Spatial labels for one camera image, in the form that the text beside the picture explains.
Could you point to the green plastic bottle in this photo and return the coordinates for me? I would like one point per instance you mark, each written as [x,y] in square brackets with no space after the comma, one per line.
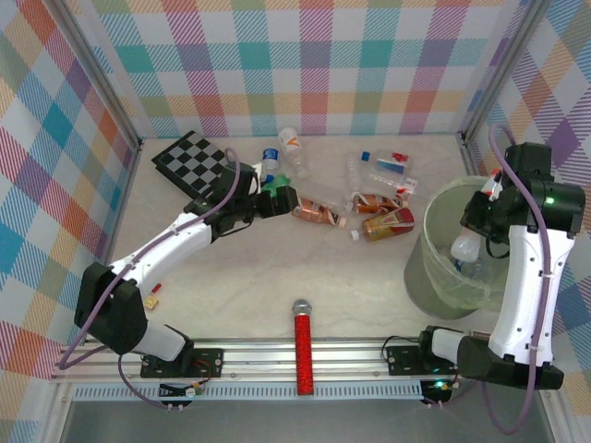
[279,181]

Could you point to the crushed bottle blue label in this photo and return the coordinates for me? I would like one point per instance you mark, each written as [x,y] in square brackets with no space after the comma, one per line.
[271,154]

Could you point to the white bottle orange V label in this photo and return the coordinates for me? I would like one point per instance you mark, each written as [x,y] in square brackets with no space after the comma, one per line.
[290,143]

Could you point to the brown coffee bottle pink cap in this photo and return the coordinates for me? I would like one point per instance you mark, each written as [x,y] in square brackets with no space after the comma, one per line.
[318,213]

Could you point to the clear bottle blue label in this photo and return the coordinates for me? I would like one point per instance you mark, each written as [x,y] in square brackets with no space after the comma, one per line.
[460,266]

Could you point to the slim clear plastic bottle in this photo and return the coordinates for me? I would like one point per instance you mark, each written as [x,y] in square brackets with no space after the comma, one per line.
[353,175]

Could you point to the brown bottle white swirl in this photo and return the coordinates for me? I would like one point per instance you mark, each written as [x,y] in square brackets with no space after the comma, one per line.
[374,203]

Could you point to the bin with green liner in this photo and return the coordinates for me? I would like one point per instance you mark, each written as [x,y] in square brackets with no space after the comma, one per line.
[429,277]

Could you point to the clear bottle red white label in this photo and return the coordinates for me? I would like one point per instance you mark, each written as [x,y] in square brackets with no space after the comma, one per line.
[406,185]

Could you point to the amber tea bottle red label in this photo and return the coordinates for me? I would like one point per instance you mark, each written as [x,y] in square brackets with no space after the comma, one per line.
[385,226]

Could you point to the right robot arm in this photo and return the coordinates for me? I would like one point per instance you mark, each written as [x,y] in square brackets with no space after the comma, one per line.
[526,300]

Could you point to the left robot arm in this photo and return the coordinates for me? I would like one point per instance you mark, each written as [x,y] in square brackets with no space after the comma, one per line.
[161,249]

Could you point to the black grey chessboard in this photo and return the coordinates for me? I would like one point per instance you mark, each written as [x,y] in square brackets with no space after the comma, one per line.
[189,161]

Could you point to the red block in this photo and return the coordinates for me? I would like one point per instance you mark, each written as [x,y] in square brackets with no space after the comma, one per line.
[156,288]

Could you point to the wooden cube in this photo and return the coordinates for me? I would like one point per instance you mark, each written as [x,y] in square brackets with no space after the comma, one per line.
[151,303]

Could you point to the clear bottle blue cap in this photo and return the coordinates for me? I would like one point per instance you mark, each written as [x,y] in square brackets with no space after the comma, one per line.
[385,164]

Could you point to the red glitter microphone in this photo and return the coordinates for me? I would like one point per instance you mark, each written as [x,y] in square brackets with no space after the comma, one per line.
[303,350]

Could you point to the left controller board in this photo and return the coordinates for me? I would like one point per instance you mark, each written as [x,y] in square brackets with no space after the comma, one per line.
[189,391]

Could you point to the controller board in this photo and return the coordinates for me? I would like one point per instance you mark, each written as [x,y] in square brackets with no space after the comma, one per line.
[189,391]
[438,385]

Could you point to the right controller board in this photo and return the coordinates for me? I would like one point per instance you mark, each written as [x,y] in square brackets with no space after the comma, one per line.
[438,385]

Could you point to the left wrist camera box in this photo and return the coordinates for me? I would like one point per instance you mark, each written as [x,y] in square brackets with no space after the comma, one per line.
[256,183]

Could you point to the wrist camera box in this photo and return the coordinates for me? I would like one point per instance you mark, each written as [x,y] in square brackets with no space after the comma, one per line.
[256,183]
[493,187]

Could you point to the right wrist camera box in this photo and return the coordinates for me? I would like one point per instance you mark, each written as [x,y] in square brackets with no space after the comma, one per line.
[493,187]

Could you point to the right aluminium frame post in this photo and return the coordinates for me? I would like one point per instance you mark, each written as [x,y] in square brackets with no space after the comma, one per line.
[502,69]

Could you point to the aluminium frame post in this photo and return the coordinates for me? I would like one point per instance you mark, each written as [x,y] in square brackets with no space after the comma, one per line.
[98,69]
[502,69]

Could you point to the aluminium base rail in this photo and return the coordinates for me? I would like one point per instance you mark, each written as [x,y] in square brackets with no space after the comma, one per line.
[258,362]

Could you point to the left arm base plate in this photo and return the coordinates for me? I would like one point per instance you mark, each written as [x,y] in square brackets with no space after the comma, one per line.
[208,362]

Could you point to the left aluminium frame post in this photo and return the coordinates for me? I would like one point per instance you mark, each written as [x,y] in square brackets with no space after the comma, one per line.
[98,69]

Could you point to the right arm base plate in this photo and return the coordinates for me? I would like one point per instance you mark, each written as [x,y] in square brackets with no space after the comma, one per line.
[401,360]

